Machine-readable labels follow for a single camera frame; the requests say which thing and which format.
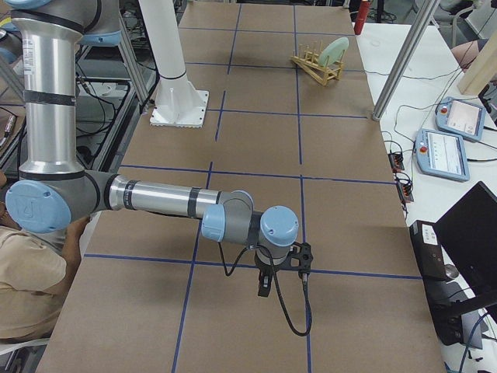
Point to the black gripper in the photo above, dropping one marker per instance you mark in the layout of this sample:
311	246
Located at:
265	268

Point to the pale green plate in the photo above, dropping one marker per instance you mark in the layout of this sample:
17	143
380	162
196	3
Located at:
333	52

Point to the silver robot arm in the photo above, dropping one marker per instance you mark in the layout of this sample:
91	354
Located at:
54	189

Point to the wooden plate rack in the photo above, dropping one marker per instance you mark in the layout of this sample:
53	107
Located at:
306	58

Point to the orange connector block near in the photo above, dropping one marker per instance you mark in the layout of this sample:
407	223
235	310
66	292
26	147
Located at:
404	187

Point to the orange connector block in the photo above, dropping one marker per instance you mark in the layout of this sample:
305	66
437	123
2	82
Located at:
404	187
396	158

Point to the black box device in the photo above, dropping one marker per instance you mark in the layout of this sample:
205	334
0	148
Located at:
428	251

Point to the orange connector block far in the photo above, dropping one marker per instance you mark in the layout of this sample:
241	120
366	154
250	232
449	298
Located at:
396	158

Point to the black laptop computer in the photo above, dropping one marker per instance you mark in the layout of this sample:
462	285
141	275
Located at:
467	233

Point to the near teach pendant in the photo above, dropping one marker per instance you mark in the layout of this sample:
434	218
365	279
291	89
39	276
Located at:
442	155

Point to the teach pendant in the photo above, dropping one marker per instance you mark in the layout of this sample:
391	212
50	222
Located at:
460	117
442	155

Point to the person in beige shirt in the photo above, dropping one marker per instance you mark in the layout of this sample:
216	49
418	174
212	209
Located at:
37	272

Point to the far teach pendant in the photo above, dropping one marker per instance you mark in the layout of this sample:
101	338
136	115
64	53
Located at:
460	117

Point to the red cylinder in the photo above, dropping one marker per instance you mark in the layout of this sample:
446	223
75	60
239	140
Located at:
361	17

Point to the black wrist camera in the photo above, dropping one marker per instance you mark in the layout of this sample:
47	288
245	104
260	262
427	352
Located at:
301	258

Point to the white pedestal column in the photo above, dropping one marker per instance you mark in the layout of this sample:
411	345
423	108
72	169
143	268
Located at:
177	102

